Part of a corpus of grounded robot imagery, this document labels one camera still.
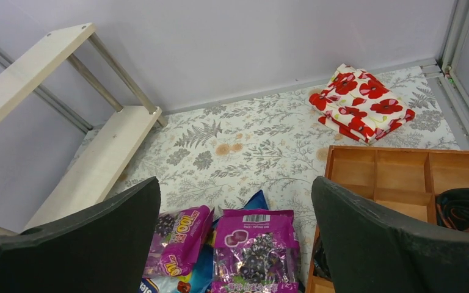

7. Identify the blue candy bag middle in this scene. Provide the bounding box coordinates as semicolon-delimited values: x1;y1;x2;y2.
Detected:
137;244;213;293

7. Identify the aluminium frame post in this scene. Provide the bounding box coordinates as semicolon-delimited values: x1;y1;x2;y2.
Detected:
428;1;469;150

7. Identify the red poppy folded cloth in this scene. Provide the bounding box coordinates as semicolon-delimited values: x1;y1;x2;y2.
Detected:
308;63;415;145

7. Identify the white two-tier shelf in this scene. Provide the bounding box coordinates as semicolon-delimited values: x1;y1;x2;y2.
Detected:
0;23;169;237

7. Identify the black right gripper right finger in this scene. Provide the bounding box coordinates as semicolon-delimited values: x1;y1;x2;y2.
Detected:
311;176;469;292

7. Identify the blue candy bag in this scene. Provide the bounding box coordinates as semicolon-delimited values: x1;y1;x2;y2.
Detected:
137;244;213;293
212;190;269;228

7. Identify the purple candy bag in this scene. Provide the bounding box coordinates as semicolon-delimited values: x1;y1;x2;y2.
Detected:
143;205;214;278
211;209;300;292

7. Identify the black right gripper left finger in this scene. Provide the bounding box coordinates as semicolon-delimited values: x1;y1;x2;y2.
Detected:
0;177;161;292

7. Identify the blue candy bag right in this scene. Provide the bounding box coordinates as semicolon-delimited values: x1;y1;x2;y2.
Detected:
212;190;269;228

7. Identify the black orange rolled item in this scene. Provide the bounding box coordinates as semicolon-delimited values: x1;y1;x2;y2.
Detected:
435;188;469;233

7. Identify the wooden compartment tray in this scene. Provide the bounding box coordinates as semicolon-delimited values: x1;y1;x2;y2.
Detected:
307;146;469;292

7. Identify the floral table mat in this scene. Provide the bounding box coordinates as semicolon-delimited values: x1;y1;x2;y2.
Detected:
67;65;460;284

